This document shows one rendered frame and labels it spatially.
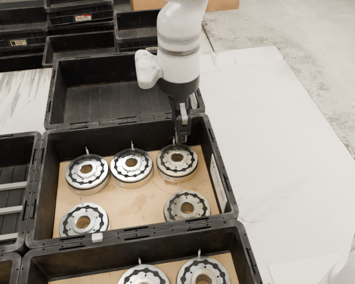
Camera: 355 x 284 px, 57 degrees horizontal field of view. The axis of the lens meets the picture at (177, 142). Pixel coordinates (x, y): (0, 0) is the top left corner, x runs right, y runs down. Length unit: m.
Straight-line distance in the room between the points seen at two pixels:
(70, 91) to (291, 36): 2.34
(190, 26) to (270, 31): 2.64
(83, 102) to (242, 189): 0.54
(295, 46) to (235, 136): 1.98
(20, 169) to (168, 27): 0.57
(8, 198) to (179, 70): 0.53
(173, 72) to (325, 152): 0.70
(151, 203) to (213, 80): 0.67
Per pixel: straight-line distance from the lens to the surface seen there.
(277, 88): 1.32
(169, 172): 0.78
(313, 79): 2.66
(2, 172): 0.93
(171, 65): 0.54
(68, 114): 1.01
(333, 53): 3.02
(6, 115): 1.29
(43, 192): 0.74
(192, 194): 0.75
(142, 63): 0.57
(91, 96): 1.06
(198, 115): 0.81
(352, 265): 0.59
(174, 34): 0.51
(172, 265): 0.71
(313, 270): 0.90
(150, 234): 0.62
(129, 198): 0.79
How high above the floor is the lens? 1.49
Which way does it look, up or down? 48 degrees down
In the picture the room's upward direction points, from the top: straight up
